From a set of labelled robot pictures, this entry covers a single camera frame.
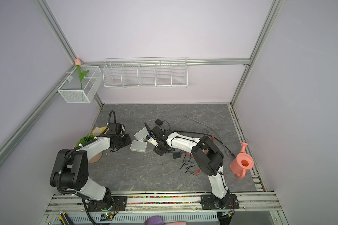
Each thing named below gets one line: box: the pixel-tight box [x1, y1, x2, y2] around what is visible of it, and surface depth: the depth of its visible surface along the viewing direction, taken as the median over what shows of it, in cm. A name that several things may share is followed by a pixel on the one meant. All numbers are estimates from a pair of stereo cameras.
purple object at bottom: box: [143, 215, 166, 225], surface depth 71 cm
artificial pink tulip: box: [74, 58, 89, 91], surface depth 92 cm
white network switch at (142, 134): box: [134, 127, 149, 142], surface depth 101 cm
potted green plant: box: [76, 134, 96, 147], surface depth 82 cm
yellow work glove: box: [91, 126, 110, 136], surface depth 106 cm
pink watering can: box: [230, 142, 255, 180], surface depth 78 cm
